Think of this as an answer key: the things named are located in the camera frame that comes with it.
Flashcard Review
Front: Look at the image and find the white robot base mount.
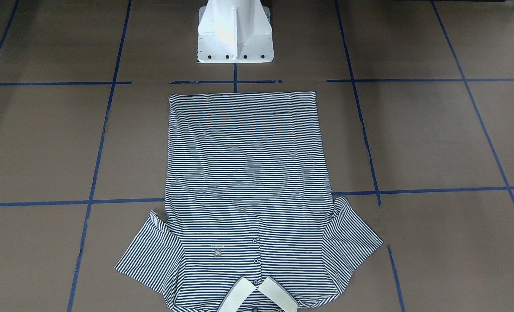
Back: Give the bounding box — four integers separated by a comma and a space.
196, 0, 275, 64

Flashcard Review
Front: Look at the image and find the navy white striped polo shirt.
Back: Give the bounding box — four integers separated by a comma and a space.
116, 91, 383, 312

